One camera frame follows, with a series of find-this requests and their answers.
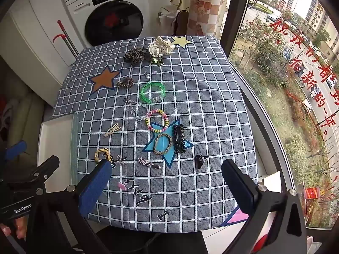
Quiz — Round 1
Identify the pink star sticker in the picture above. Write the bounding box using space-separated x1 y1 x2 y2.
220 206 249 226

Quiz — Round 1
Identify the white folded umbrella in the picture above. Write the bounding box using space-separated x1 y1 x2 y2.
158 0 183 35

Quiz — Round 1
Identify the clear bead bracelet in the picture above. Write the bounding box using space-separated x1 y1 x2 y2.
123 98 149 122

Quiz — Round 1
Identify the braided olive hair tie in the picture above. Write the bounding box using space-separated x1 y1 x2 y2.
153 133 173 156

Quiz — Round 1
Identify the colorful spiral hair tie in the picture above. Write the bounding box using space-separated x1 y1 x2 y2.
145 108 170 133

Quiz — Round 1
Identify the red plastic basin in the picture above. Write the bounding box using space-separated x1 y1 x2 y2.
250 213 277 254

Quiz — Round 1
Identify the dark brown umbrella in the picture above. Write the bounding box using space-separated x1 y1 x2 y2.
175 10 190 36

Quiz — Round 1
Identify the grey grid tablecloth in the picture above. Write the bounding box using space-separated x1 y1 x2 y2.
52 35 258 231

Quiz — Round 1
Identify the red handled mop pole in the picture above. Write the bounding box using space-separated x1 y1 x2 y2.
52 20 78 59

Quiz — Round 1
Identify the person's left hand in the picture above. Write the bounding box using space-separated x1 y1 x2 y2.
0 215 28 241

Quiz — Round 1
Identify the black claw clip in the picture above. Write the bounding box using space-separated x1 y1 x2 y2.
195 154 210 169

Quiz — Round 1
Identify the pink star hair clip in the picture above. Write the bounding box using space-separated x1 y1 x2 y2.
137 157 161 170

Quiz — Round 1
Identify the silver star hair clip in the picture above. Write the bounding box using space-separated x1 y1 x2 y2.
113 154 127 167

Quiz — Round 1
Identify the black beaded hair clip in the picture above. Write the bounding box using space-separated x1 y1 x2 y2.
173 124 186 154

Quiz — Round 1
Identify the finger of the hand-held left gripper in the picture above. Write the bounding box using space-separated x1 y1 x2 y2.
0 156 60 199
0 141 28 164

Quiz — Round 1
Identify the white box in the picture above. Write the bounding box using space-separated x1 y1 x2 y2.
258 171 282 188

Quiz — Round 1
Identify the cream scrunchie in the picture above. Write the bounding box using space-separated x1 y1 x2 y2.
148 36 176 57

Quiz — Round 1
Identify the checkered pink gift bag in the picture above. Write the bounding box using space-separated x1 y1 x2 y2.
187 0 225 36

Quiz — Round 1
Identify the white tray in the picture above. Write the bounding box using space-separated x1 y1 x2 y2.
37 111 80 188

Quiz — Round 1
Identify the white cabinet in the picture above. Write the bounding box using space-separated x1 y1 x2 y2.
0 0 88 106

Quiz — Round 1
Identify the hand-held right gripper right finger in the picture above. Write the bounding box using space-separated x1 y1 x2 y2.
222 159 308 254

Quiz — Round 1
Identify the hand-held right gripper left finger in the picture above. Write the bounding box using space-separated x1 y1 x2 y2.
34 159 112 254

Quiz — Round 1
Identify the leopard print scrunchie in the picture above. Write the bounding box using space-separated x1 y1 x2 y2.
125 48 146 64

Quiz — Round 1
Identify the white washing machine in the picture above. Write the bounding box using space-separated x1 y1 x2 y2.
57 0 159 49

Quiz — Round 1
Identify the green plastic bangle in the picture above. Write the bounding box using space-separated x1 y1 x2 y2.
139 83 166 104

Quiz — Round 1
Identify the red paper decoration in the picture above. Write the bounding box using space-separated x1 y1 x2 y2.
303 186 322 200

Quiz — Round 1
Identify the blue star sticker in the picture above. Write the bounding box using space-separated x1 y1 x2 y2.
142 118 194 169

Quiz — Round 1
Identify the yellow hair tie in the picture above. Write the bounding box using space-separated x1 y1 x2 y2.
94 148 110 163

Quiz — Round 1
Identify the beige hair clip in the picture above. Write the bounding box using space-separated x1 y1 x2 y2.
104 123 121 137

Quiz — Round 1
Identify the black window frame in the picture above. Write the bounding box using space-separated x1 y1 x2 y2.
220 0 310 228

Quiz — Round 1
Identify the brown star sticker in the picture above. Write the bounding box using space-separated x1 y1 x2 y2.
88 66 122 96

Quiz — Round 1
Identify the brown spiral hair tie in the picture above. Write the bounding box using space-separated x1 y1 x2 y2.
117 77 133 88

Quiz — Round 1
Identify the yellow star sticker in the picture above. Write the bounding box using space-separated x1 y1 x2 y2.
169 36 193 49

